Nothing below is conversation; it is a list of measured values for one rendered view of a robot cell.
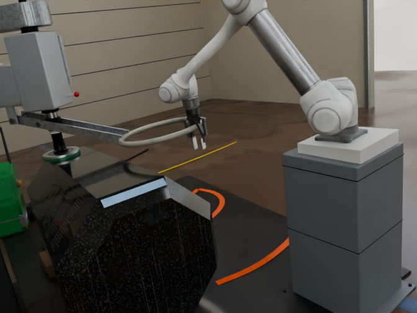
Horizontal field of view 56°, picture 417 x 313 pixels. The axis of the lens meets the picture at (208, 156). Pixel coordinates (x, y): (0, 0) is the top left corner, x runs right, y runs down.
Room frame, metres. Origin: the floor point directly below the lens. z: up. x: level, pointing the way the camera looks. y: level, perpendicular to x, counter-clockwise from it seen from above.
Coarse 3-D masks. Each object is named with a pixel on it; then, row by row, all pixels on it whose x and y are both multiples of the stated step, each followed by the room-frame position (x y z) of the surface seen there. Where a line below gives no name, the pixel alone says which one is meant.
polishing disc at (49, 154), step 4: (68, 148) 2.38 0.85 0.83; (72, 148) 2.37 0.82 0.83; (76, 148) 2.35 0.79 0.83; (48, 152) 2.36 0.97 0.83; (52, 152) 2.35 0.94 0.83; (64, 152) 2.30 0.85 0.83; (68, 152) 2.29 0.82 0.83; (72, 152) 2.28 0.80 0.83; (76, 152) 2.31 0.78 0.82; (44, 156) 2.27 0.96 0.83; (48, 156) 2.25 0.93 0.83; (52, 156) 2.24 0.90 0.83; (56, 156) 2.23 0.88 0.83; (60, 156) 2.24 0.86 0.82; (64, 156) 2.24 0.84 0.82
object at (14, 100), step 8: (0, 64) 2.47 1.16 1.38; (8, 64) 2.47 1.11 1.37; (0, 72) 2.28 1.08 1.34; (8, 72) 2.27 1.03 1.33; (0, 80) 2.28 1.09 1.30; (8, 80) 2.27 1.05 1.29; (0, 88) 2.28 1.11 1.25; (8, 88) 2.27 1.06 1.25; (16, 88) 2.26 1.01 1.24; (0, 96) 2.29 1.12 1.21; (8, 96) 2.28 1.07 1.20; (16, 96) 2.27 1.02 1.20; (0, 104) 2.29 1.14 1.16; (8, 104) 2.28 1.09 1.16; (16, 104) 2.28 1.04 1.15; (8, 112) 2.30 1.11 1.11; (16, 120) 2.29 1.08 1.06
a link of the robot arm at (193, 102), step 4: (196, 96) 2.07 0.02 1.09; (184, 100) 2.07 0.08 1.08; (188, 100) 2.06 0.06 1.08; (192, 100) 2.06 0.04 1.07; (196, 100) 2.07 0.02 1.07; (184, 104) 2.07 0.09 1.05; (188, 104) 2.06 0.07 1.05; (192, 104) 2.06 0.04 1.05; (196, 104) 2.07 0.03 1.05; (184, 108) 2.08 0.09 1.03; (188, 108) 2.06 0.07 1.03; (192, 108) 2.07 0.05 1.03
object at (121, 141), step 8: (168, 120) 2.42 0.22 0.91; (176, 120) 2.40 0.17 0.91; (200, 120) 2.17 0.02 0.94; (144, 128) 2.38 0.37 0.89; (152, 128) 2.41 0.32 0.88; (192, 128) 2.05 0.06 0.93; (128, 136) 2.28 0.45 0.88; (168, 136) 1.97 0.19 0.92; (176, 136) 1.98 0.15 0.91; (120, 144) 2.08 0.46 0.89; (128, 144) 2.01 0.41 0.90; (136, 144) 1.98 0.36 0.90; (144, 144) 1.97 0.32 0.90; (152, 144) 1.97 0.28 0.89
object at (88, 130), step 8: (24, 112) 2.43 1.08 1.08; (32, 112) 2.42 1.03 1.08; (24, 120) 2.31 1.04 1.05; (32, 120) 2.30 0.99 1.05; (40, 120) 2.29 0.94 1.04; (64, 120) 2.38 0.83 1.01; (72, 120) 2.37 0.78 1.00; (40, 128) 2.29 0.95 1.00; (48, 128) 2.28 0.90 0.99; (56, 128) 2.27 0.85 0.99; (64, 128) 2.26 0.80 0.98; (72, 128) 2.25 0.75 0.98; (80, 128) 2.24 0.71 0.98; (88, 128) 2.35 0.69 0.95; (96, 128) 2.34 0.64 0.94; (104, 128) 2.33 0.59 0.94; (112, 128) 2.31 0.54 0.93; (88, 136) 2.23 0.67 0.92; (96, 136) 2.22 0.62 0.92; (104, 136) 2.21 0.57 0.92; (112, 136) 2.20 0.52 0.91; (120, 136) 2.19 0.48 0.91
